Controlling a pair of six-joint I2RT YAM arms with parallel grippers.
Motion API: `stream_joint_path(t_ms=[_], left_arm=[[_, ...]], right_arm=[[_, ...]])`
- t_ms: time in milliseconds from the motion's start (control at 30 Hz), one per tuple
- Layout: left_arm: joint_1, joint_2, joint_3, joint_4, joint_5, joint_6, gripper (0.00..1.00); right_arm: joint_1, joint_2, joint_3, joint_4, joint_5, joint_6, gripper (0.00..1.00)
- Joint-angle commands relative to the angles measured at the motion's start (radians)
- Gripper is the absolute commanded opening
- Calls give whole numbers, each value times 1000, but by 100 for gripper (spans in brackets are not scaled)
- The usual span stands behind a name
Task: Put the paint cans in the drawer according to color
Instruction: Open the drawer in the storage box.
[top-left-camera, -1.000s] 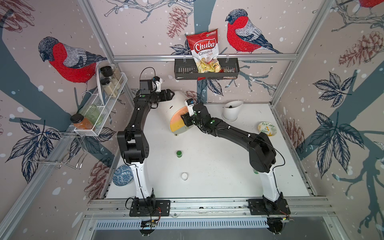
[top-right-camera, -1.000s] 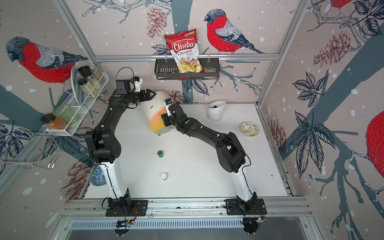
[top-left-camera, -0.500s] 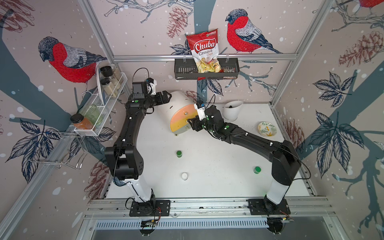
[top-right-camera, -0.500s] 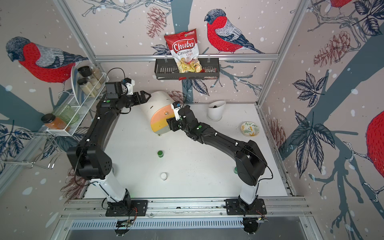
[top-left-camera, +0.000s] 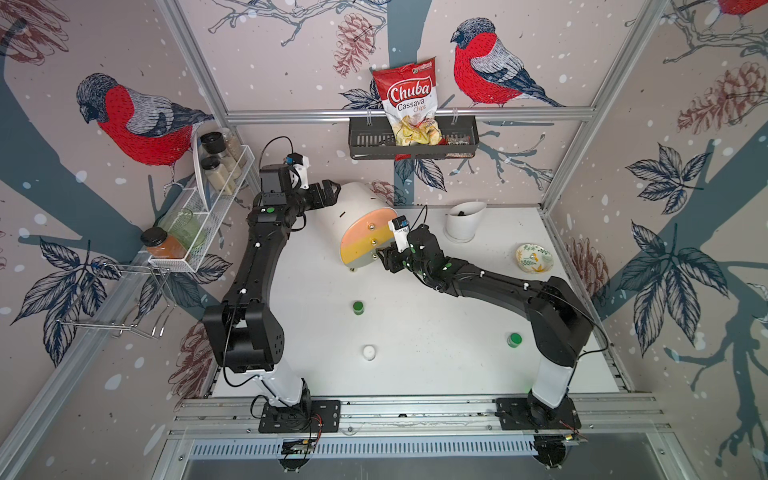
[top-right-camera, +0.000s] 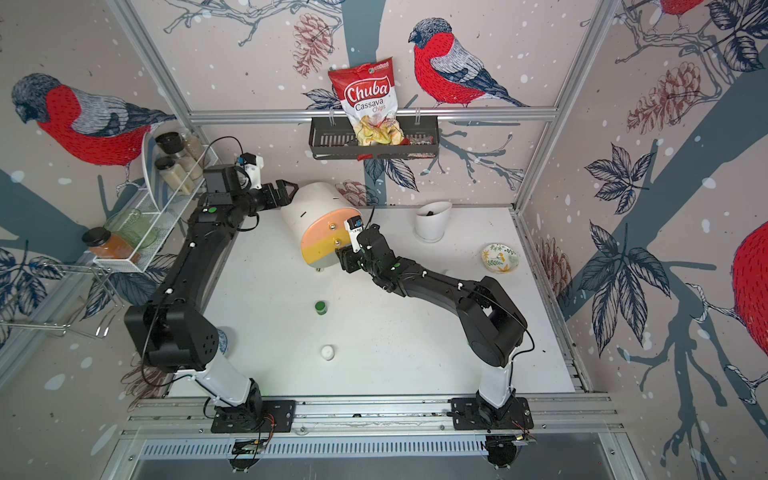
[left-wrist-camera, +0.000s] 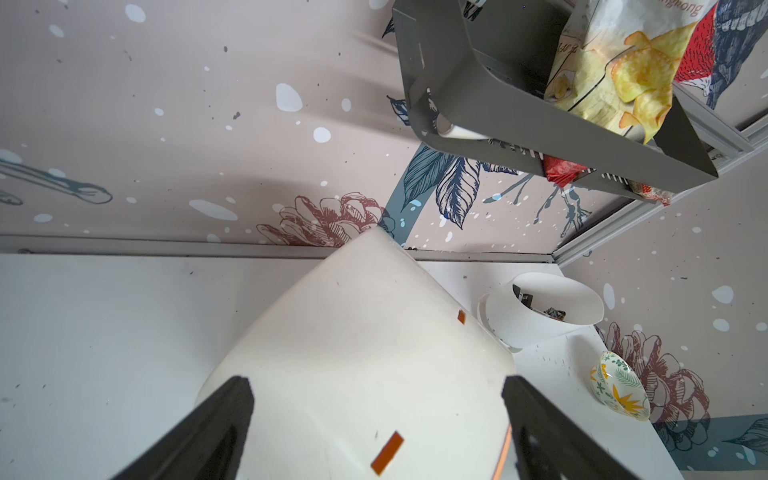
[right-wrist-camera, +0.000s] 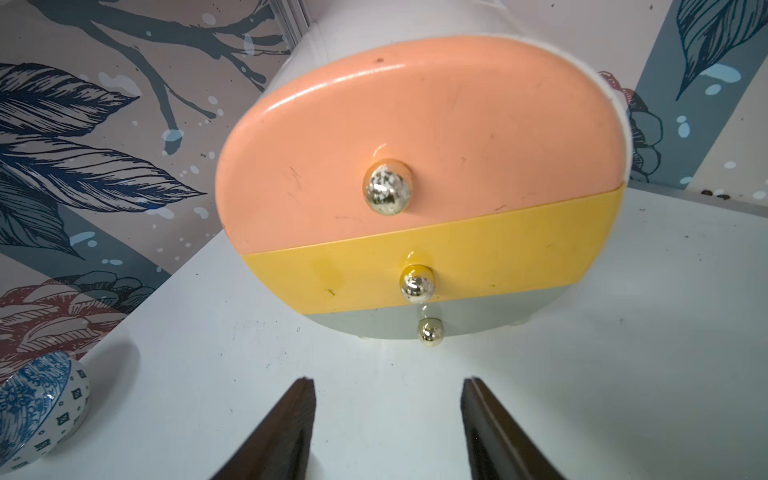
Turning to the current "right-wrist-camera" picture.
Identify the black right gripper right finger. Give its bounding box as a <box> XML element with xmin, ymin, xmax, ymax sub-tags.
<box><xmin>460</xmin><ymin>377</ymin><xmax>563</xmax><ymax>480</ymax></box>

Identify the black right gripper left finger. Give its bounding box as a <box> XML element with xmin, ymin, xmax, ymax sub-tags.
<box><xmin>214</xmin><ymin>377</ymin><xmax>316</xmax><ymax>480</ymax></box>

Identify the orange top drawer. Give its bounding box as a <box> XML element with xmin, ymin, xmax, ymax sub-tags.
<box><xmin>216</xmin><ymin>36</ymin><xmax>630</xmax><ymax>254</ymax></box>

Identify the white round drawer cabinet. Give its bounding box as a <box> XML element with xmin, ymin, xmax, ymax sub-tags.
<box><xmin>264</xmin><ymin>1</ymin><xmax>633</xmax><ymax>181</ymax></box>

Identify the grey-green bottom drawer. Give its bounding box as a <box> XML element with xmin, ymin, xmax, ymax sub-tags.
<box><xmin>309</xmin><ymin>286</ymin><xmax>568</xmax><ymax>340</ymax></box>

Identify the blue patterned bowl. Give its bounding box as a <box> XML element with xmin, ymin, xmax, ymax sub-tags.
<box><xmin>1</xmin><ymin>351</ymin><xmax>91</xmax><ymax>475</ymax></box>

